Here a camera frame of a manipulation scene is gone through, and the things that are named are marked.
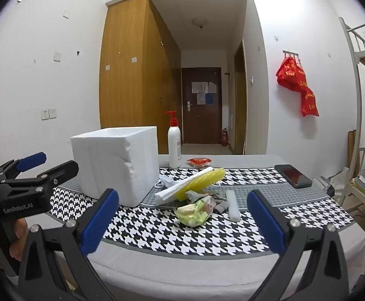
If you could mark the white paper tissue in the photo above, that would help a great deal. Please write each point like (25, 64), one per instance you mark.
(168, 193)

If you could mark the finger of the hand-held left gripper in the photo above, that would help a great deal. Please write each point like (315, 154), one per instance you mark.
(60, 172)
(30, 160)

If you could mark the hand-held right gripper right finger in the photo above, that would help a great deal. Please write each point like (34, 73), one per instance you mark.
(267, 222)

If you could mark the round ceiling lamp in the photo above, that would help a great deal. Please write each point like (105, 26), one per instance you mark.
(199, 22)

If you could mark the red snack packet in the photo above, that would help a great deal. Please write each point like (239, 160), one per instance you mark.
(198, 162)

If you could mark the white foam box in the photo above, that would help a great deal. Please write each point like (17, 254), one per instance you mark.
(113, 163)

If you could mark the yellow sponge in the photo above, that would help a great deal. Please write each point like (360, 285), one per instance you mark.
(201, 180)

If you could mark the houndstooth tablecloth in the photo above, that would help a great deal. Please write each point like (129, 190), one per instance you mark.
(157, 232)

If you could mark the red fire extinguisher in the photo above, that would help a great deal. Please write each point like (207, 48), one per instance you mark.
(224, 138)

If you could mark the wooden wardrobe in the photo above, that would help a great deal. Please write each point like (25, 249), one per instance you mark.
(123, 69)

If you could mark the metal wall hook rack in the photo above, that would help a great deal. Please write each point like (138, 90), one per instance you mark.
(290, 52)

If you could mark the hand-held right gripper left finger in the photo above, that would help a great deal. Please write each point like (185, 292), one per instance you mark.
(102, 219)

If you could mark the grey wrapper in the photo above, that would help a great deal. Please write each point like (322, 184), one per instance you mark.
(221, 207)

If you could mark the black smartphone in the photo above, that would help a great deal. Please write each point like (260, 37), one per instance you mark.
(293, 176)

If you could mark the clear plastic bag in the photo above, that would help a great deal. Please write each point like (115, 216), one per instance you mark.
(335, 180)

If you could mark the white foam tube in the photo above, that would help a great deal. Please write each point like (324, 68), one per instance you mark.
(233, 205)

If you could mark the blue door notice paper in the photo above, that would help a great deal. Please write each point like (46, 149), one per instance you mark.
(210, 98)

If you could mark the white red pump lotion bottle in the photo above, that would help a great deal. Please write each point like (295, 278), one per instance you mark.
(174, 144)

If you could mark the light wooden side door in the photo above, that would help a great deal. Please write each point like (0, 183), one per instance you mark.
(240, 100)

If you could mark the green yellow snack wrapper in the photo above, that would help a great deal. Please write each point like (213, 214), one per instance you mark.
(195, 214)

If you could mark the white wall socket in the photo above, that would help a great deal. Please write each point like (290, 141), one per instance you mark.
(45, 114)

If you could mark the red printed bag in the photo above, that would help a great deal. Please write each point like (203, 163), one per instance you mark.
(309, 102)
(290, 73)

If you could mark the white wall box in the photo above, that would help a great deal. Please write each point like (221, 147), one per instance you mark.
(66, 13)

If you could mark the person's left hand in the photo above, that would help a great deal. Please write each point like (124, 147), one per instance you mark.
(19, 240)

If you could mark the white wall switch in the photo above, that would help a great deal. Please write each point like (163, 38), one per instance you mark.
(53, 113)
(57, 56)

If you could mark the dark brown entrance door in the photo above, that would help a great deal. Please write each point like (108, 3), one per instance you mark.
(201, 122)

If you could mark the wooden board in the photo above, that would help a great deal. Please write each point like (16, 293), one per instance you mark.
(351, 147)

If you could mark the white door notice paper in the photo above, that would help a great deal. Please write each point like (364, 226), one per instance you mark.
(212, 87)
(199, 87)
(201, 98)

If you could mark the metal bunk bed frame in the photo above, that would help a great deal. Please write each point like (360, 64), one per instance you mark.
(356, 100)

